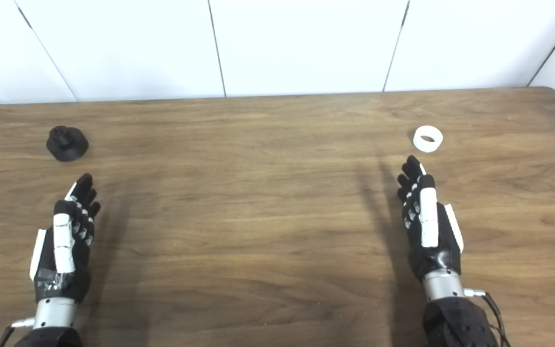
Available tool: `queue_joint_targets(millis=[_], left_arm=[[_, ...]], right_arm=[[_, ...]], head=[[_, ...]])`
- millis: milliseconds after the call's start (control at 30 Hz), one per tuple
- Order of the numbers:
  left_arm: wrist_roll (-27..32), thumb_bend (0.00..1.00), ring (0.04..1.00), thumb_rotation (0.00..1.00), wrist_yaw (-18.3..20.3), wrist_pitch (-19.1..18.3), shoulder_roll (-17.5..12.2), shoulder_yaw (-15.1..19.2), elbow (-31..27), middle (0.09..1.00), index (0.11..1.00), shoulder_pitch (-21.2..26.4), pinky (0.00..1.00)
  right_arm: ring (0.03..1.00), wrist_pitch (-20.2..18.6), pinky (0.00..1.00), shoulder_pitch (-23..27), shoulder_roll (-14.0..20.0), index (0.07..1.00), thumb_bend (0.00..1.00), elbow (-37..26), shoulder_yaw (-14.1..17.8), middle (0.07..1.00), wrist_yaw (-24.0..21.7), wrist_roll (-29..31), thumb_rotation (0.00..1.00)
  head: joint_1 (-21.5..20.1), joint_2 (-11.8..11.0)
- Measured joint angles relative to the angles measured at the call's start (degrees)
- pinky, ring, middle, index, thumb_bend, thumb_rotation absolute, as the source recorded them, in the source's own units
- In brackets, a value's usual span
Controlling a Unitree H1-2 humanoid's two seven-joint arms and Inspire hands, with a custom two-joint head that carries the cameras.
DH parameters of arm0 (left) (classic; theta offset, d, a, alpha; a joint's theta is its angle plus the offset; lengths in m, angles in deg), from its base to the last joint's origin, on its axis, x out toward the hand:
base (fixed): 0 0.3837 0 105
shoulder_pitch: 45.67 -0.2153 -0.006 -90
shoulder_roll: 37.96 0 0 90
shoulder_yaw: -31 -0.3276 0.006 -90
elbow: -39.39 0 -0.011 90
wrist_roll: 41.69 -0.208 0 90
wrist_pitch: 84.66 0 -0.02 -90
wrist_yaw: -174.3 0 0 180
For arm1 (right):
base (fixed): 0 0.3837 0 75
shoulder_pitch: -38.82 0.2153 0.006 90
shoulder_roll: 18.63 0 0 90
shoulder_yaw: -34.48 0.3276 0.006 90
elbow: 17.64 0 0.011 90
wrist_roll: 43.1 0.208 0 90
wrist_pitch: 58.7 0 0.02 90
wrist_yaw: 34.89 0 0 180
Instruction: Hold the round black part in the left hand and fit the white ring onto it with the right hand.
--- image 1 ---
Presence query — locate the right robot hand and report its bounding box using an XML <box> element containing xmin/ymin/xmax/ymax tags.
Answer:
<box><xmin>397</xmin><ymin>155</ymin><xmax>465</xmax><ymax>281</ymax></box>

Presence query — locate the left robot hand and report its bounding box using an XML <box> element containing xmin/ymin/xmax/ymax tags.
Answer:
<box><xmin>29</xmin><ymin>173</ymin><xmax>101</xmax><ymax>305</ymax></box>

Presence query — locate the white ring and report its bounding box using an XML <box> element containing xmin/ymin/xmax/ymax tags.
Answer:
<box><xmin>412</xmin><ymin>125</ymin><xmax>444</xmax><ymax>153</ymax></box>

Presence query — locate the round black part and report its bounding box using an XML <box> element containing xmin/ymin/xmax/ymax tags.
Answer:
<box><xmin>46</xmin><ymin>126</ymin><xmax>89</xmax><ymax>162</ymax></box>

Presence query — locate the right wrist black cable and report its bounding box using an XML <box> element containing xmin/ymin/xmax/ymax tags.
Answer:
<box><xmin>464</xmin><ymin>288</ymin><xmax>512</xmax><ymax>347</ymax></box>

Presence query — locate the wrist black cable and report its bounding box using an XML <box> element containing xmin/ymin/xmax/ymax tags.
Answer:
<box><xmin>0</xmin><ymin>318</ymin><xmax>35</xmax><ymax>347</ymax></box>
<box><xmin>464</xmin><ymin>288</ymin><xmax>512</xmax><ymax>347</ymax></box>

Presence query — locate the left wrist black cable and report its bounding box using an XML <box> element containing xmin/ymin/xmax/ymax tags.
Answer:
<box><xmin>0</xmin><ymin>318</ymin><xmax>35</xmax><ymax>347</ymax></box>

